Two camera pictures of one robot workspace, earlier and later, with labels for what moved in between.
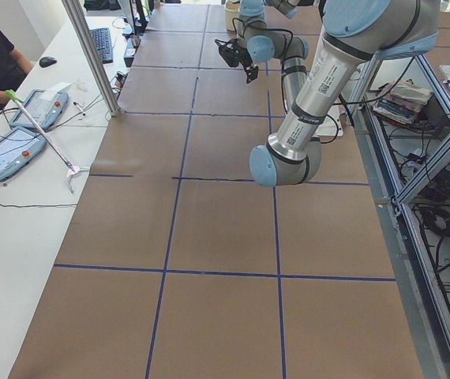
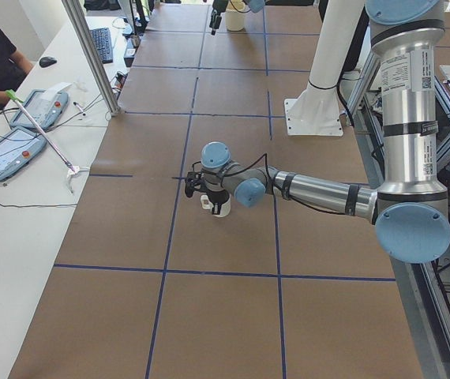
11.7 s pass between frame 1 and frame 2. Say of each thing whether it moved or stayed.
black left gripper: moved
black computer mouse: stayed
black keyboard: stayed
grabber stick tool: stayed
